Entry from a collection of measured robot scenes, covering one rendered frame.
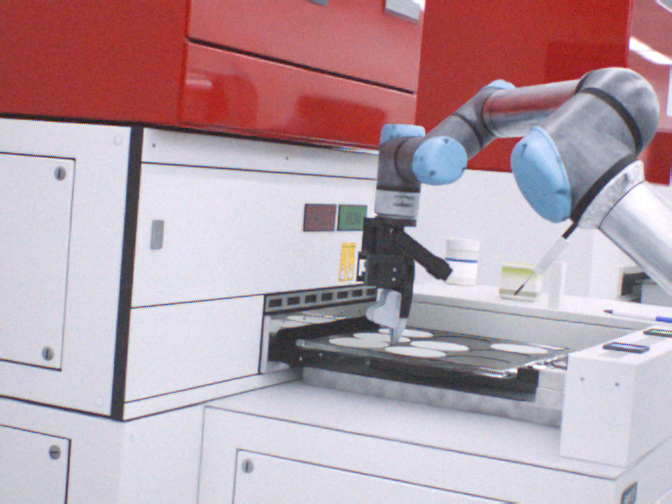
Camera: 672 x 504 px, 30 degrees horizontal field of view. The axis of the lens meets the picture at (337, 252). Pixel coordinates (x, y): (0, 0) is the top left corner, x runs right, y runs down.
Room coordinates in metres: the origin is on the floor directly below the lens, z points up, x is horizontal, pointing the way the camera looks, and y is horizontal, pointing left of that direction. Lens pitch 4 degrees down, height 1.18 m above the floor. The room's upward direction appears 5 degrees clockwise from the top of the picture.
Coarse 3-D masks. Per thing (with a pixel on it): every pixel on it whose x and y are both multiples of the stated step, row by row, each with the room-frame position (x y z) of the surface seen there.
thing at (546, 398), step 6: (540, 390) 1.90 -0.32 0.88; (546, 390) 1.90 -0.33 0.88; (552, 390) 1.89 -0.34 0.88; (540, 396) 1.90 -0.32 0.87; (546, 396) 1.90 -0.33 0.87; (552, 396) 1.89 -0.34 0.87; (558, 396) 1.89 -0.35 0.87; (540, 402) 1.90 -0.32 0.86; (546, 402) 1.90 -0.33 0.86; (552, 402) 1.89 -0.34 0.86; (558, 402) 1.89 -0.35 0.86; (552, 408) 1.89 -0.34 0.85; (558, 408) 1.89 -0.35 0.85
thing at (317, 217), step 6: (312, 210) 2.15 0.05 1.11; (318, 210) 2.17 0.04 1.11; (324, 210) 2.19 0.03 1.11; (330, 210) 2.21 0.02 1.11; (306, 216) 2.14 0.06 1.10; (312, 216) 2.15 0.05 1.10; (318, 216) 2.17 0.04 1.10; (324, 216) 2.20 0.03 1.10; (330, 216) 2.22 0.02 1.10; (306, 222) 2.14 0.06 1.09; (312, 222) 2.16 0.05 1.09; (318, 222) 2.18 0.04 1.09; (324, 222) 2.20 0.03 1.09; (330, 222) 2.22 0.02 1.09; (306, 228) 2.14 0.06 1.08; (312, 228) 2.16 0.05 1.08; (318, 228) 2.18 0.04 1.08; (324, 228) 2.20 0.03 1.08; (330, 228) 2.22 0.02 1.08
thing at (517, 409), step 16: (304, 368) 2.11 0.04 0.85; (320, 368) 2.11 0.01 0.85; (304, 384) 2.11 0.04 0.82; (320, 384) 2.10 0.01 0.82; (336, 384) 2.09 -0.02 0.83; (352, 384) 2.07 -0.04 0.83; (368, 384) 2.06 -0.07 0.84; (384, 384) 2.05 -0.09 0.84; (400, 384) 2.04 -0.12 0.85; (416, 384) 2.03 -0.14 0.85; (400, 400) 2.04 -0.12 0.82; (416, 400) 2.02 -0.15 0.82; (432, 400) 2.01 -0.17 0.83; (448, 400) 2.00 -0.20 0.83; (464, 400) 1.99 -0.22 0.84; (480, 400) 1.98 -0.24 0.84; (496, 400) 1.97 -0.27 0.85; (512, 400) 1.96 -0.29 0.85; (496, 416) 1.97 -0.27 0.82; (512, 416) 1.95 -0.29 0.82; (528, 416) 1.94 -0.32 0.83; (544, 416) 1.93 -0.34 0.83; (560, 416) 1.92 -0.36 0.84
